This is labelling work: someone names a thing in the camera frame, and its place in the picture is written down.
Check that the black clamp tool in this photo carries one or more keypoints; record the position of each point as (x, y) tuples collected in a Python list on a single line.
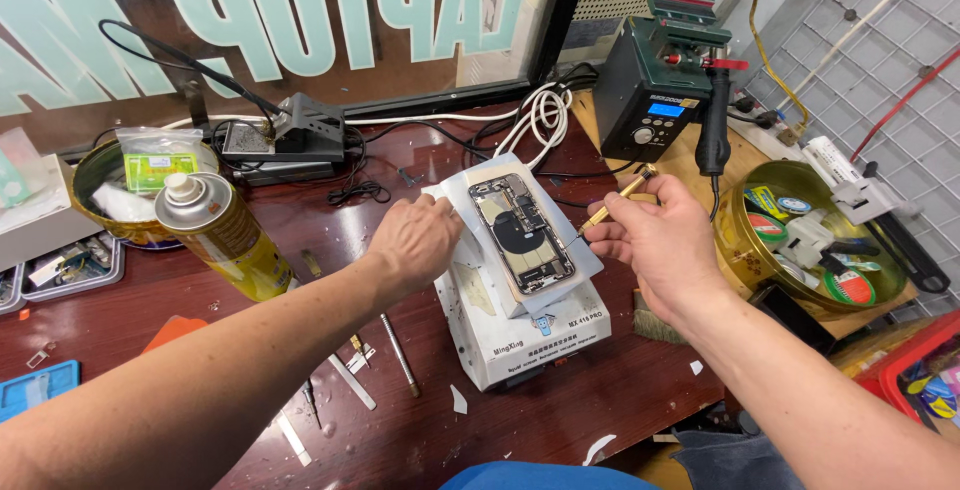
[(907, 242)]

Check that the yellow spray can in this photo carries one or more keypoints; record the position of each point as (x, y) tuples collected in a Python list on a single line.
[(225, 239)]

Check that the gold round tin with tapes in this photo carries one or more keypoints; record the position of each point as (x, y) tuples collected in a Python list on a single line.
[(739, 250)]

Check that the opened smartphone without back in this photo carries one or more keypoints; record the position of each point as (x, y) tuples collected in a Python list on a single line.
[(521, 231)]

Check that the dark green hot air station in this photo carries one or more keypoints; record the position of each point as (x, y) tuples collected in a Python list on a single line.
[(652, 92)]

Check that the gold round tin with bags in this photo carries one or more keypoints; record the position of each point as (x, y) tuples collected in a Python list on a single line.
[(97, 182)]

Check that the gold precision screwdriver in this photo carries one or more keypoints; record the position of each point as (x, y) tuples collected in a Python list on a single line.
[(615, 203)]

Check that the grey cloth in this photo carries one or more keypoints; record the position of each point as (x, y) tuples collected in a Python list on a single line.
[(727, 464)]

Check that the black soldering iron stand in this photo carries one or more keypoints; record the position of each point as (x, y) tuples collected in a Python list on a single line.
[(300, 130)]

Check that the white screen separator machine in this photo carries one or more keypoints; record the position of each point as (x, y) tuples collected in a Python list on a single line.
[(517, 340)]

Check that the long metal screwdriver shaft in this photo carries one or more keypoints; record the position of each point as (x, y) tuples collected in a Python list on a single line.
[(399, 355)]

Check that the small dark screwdriver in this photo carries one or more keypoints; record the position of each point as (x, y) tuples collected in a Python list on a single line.
[(311, 400)]

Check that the person's left hand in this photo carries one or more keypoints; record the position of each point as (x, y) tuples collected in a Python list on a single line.
[(412, 239)]

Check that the blue plastic tray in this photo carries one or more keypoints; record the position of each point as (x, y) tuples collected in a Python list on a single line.
[(34, 389)]

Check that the clear bag with green label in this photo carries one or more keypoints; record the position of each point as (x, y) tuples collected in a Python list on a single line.
[(157, 164)]

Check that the white glue tube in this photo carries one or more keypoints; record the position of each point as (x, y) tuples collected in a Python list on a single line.
[(829, 160)]

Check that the wooden bristle brush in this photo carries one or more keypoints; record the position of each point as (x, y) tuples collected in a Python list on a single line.
[(656, 325)]

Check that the person's right hand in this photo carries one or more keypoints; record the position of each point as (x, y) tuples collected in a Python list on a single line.
[(675, 250)]

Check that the flat metal spudger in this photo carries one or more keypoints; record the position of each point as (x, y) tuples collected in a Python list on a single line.
[(294, 439)]

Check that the orange plastic pick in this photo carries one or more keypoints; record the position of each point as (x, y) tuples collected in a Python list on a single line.
[(172, 331)]

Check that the person's blue shirt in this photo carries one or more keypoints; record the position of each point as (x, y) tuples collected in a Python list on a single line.
[(547, 477)]

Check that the grey soldering station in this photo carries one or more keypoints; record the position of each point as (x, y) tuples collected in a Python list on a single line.
[(285, 172)]

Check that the grey parts tray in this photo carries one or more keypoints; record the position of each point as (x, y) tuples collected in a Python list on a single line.
[(71, 269)]

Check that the white cardboard box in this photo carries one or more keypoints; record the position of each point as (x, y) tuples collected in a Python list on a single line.
[(45, 231)]

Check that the person's left fingers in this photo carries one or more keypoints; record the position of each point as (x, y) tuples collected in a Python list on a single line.
[(446, 220)]

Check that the red plastic basket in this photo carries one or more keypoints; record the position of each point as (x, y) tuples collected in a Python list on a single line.
[(896, 370)]

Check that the glass window with pale lettering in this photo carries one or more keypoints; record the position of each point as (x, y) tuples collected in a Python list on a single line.
[(225, 25)]

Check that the person's right fingers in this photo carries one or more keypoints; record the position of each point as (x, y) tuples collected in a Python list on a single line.
[(619, 239)]

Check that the white power strip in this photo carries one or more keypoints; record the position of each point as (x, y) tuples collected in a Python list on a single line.
[(765, 141)]

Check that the silver tweezers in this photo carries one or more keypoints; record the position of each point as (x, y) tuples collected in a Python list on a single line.
[(352, 383)]

